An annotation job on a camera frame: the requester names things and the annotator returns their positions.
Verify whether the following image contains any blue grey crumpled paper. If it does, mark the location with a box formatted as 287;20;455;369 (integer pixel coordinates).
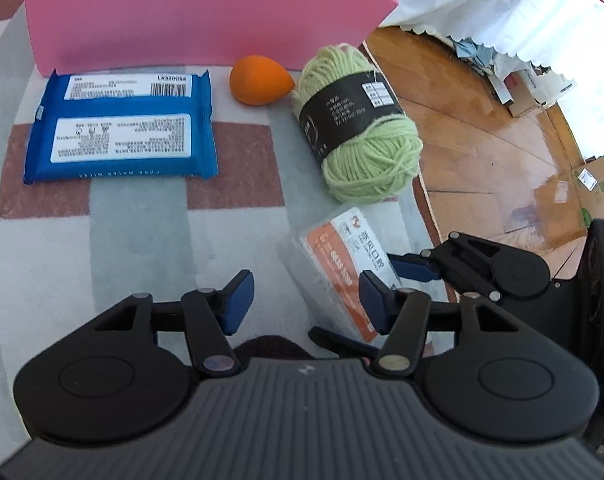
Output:
449;35;500;73

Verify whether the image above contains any blue wet wipes pack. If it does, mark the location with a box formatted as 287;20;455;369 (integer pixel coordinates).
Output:
23;71;219;184

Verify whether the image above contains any clear box with orange label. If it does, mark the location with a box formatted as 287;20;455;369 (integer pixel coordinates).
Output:
278;204;407;348

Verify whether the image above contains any brown cardboard box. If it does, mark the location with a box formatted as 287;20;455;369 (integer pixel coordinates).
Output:
533;156;604;251

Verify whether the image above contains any orange egg-shaped sponge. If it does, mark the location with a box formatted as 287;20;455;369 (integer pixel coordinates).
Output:
229;55;297;107

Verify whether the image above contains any small white and red box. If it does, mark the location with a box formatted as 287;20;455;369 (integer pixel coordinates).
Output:
502;71;545;118

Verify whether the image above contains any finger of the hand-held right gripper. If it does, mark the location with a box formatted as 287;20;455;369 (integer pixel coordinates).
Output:
309;326;383;359
386;231;504;304

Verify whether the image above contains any checkered grey and red rug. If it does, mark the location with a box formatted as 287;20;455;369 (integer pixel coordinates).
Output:
0;0;443;391

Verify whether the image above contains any pink cardboard box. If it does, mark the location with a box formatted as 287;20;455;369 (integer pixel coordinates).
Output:
23;0;399;77

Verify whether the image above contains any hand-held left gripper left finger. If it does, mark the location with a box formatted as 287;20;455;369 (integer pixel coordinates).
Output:
94;269;257;377

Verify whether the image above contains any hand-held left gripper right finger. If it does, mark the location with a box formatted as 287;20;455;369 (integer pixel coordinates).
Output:
358;270;515;379

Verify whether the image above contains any green yarn ball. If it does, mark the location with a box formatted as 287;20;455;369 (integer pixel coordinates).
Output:
292;44;423;205

